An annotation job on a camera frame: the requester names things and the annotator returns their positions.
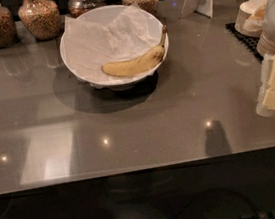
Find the white bowl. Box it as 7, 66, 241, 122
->
54, 0, 175, 99

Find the yellow banana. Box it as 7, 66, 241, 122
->
102, 25, 167, 77

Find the white paper liner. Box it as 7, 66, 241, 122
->
59, 0, 165, 90

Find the black rubber mat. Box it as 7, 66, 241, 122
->
224, 22, 263, 62

